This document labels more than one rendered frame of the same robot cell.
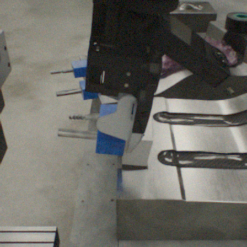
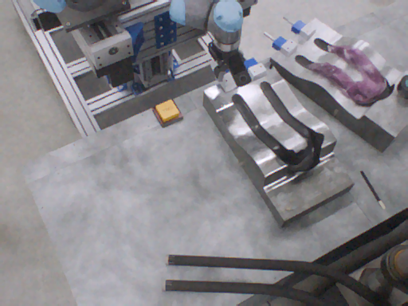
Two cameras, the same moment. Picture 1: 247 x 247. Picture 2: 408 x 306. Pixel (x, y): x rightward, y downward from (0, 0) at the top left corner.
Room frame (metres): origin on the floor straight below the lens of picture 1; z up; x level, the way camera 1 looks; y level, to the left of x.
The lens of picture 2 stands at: (-0.18, -0.76, 2.21)
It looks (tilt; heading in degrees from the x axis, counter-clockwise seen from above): 62 degrees down; 58
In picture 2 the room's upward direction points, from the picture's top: 4 degrees clockwise
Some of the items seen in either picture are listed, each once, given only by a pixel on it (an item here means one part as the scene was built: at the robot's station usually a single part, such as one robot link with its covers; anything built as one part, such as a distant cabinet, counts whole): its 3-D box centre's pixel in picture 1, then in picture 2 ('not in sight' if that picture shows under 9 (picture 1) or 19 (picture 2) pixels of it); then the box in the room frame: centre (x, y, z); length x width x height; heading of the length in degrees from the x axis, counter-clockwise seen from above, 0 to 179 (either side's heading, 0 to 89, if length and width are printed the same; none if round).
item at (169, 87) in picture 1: (184, 63); (349, 76); (0.78, -0.16, 0.86); 0.50 x 0.26 x 0.11; 107
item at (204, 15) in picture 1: (184, 16); not in sight; (1.23, -0.22, 0.84); 0.20 x 0.15 x 0.07; 90
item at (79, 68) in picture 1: (76, 69); (296, 26); (0.75, 0.12, 0.86); 0.13 x 0.05 x 0.05; 107
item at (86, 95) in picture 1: (85, 90); (277, 42); (0.65, 0.08, 0.86); 0.13 x 0.05 x 0.05; 107
